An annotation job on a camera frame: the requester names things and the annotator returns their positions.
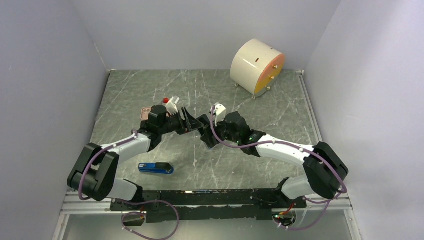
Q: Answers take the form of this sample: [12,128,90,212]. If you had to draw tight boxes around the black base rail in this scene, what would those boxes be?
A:
[110,188,307,223]

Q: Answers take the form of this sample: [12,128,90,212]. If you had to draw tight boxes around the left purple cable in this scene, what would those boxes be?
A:
[77,129,181,240]

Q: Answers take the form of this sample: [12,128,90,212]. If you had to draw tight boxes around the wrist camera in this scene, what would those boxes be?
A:
[162,96,180,116]
[212,102,227,127]

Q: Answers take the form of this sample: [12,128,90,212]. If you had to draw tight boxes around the purple cable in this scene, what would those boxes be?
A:
[209,105,349,232]
[77,129,181,240]

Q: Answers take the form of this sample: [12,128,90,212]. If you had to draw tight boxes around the cream cylindrical drawer box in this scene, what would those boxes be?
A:
[230,39,286,99]

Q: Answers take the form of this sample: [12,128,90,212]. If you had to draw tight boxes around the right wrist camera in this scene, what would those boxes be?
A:
[212,102,227,127]

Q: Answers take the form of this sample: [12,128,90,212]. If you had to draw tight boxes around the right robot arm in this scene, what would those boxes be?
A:
[197,112,349,208]

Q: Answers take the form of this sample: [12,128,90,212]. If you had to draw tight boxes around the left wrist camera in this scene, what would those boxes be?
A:
[162,96,180,116]

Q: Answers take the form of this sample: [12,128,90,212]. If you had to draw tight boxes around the pink phone case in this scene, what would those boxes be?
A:
[140,106,152,121]

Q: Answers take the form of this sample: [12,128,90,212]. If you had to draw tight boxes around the blue black stapler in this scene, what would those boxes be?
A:
[138,162,174,175]

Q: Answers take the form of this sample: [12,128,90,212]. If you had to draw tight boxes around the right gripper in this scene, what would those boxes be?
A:
[201,114,241,148]

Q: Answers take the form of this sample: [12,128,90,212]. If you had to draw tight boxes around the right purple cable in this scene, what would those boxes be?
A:
[209,105,349,232]

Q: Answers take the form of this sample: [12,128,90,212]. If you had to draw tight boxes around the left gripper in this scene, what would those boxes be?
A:
[159,107,204,135]

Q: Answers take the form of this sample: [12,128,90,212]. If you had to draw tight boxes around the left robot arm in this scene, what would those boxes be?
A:
[67,105,205,210]

